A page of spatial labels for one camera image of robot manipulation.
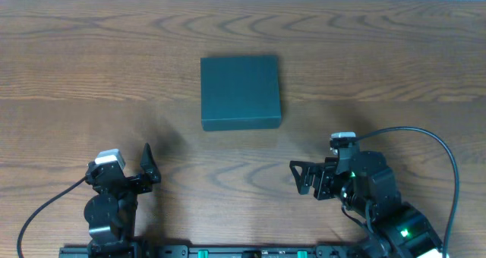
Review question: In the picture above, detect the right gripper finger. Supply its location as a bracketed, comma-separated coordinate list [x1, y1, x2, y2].
[294, 170, 314, 195]
[289, 161, 315, 178]

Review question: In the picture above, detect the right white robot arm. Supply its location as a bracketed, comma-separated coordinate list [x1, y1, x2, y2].
[289, 151, 443, 257]

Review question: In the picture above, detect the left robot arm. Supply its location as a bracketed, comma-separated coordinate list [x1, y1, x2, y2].
[84, 143, 161, 257]

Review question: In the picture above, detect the dark green box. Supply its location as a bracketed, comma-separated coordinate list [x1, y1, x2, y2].
[200, 55, 282, 131]

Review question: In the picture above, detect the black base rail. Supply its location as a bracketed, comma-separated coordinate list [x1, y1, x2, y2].
[58, 244, 380, 258]

